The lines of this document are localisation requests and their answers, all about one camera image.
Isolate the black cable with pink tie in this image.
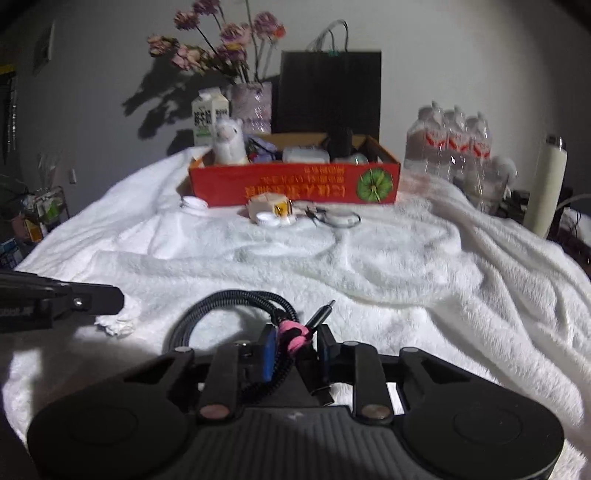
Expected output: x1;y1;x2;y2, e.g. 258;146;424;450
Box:
166;289;338;407

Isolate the white alpaca plush toy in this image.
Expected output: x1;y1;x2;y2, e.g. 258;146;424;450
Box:
212;118;249;166

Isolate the crumpled white tissue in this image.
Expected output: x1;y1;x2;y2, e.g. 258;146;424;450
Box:
94;315;135;337

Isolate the white fluffy blanket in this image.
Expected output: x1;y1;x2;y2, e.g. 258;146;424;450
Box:
1;151;590;479

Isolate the white jar lid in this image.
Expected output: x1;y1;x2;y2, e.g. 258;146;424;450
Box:
180;196;208;215

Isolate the red cardboard box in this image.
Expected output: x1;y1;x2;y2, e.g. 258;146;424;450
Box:
188;135;402;207

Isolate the white green round jar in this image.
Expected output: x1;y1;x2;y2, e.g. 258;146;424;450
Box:
332;152;369;166

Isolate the white rectangular box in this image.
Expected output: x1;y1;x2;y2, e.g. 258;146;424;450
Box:
281;146;329;164

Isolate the white milk carton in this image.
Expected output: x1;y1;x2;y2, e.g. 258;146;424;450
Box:
191;87;229;147

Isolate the pack of water bottles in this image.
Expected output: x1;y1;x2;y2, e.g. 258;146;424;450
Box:
404;101;492;184

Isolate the cream thermos bottle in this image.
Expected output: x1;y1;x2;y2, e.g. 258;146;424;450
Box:
523;134;568;238

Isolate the purple glass vase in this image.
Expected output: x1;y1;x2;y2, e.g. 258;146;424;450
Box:
228;82;273;135

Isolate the black paper shopping bag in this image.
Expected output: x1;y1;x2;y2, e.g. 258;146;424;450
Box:
271;19;383;138

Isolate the dried pink flower bouquet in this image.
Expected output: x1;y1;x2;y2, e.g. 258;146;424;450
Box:
146;1;287;84

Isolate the black cord loop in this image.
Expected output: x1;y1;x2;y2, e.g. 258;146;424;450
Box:
303;206;364;230

